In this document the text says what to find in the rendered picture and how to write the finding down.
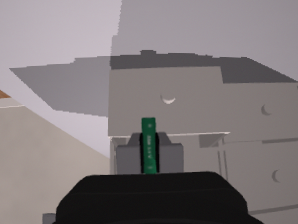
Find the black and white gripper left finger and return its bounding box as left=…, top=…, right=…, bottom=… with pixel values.
left=116, top=133, right=144, bottom=175

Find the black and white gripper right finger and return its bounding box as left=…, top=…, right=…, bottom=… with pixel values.
left=155, top=132, right=184, bottom=174

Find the white chest of drawers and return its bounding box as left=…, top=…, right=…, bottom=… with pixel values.
left=110, top=83, right=298, bottom=219

